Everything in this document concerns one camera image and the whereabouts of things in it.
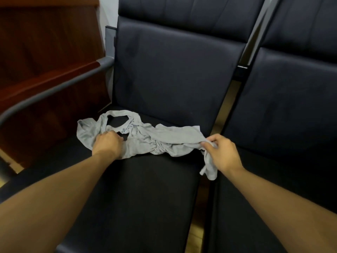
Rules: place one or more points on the person's left hand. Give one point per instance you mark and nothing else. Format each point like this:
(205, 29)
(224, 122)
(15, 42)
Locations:
(106, 144)

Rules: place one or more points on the person's right hand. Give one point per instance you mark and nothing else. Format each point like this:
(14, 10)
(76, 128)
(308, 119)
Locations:
(226, 155)

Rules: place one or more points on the grey tank top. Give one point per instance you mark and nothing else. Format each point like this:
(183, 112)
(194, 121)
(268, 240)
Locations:
(163, 139)

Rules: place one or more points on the person's left forearm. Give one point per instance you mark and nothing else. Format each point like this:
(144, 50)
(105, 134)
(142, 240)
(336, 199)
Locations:
(52, 202)

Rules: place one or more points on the person's right forearm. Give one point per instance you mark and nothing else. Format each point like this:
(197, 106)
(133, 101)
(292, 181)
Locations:
(284, 213)

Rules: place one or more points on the brown wooden cabinet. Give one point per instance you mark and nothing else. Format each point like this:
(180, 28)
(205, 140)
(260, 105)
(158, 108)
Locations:
(47, 50)

